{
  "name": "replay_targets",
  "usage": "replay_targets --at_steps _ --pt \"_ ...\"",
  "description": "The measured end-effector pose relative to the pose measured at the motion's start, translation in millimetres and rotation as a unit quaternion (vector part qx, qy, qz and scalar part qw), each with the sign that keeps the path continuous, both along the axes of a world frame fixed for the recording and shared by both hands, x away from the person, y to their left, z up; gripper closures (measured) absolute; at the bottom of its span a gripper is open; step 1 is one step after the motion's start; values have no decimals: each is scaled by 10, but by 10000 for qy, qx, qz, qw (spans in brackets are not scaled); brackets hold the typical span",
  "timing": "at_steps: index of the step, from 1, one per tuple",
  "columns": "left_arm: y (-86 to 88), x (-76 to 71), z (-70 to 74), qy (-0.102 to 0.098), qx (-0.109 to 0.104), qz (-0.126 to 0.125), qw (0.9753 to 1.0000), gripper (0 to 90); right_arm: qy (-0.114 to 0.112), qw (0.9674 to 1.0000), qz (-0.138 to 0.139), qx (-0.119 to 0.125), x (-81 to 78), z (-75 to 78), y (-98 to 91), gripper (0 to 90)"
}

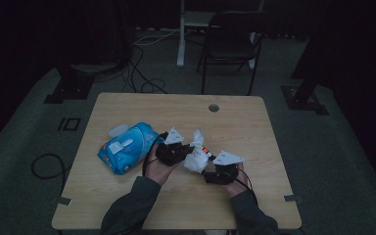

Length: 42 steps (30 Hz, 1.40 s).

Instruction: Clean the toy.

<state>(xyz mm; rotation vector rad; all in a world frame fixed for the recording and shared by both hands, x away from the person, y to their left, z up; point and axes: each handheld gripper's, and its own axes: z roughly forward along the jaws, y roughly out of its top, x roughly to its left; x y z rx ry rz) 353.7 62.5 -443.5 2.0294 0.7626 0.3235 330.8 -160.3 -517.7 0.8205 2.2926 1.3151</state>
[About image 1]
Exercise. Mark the multicoloured puzzle cube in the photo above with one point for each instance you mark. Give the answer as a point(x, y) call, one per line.
point(206, 151)

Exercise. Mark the grey table grommet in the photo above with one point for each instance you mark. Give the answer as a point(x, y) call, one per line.
point(213, 108)

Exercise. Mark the blue wet wipes pack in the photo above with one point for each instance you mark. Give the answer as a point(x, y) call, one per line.
point(127, 150)

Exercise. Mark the grey tape piece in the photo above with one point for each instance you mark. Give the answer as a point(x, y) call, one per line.
point(292, 198)

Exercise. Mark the white wet wipe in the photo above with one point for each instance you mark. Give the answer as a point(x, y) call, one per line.
point(196, 160)

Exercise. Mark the black stand base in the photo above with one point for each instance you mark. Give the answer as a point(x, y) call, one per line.
point(68, 88)
point(303, 98)

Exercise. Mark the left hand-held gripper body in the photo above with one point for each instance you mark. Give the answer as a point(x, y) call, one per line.
point(171, 151)

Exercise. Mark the black folding chair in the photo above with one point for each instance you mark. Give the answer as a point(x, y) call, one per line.
point(231, 42)

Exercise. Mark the person's right hand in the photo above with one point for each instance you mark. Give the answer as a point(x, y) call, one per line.
point(238, 186)

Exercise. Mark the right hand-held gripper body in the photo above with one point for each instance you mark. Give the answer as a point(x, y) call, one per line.
point(223, 171)

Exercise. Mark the person's left hand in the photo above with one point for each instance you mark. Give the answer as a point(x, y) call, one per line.
point(158, 171)

